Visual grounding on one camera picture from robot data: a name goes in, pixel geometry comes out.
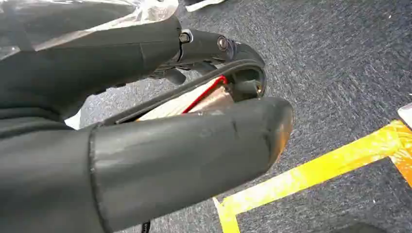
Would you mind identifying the short yellow floor tape strip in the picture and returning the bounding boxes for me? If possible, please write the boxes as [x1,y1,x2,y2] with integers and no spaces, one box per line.
[212,197,241,233]

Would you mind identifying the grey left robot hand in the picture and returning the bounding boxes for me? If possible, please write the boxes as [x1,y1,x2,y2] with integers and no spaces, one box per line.
[0,16,294,233]

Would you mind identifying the long yellow floor tape strip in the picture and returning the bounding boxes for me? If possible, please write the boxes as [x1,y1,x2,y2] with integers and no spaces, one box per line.
[213,119,407,216]

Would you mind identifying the white paper scrap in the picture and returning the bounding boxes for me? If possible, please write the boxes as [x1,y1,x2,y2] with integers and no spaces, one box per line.
[185,0,226,13]

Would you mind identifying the orange floor tape strip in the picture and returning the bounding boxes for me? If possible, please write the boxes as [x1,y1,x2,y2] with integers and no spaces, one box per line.
[389,123,412,189]

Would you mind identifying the white flat object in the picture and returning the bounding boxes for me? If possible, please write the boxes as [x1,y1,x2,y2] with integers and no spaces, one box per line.
[397,102,412,130]

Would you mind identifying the clear plastic wrap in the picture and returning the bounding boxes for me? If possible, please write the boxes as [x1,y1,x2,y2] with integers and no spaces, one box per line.
[0,0,180,61]

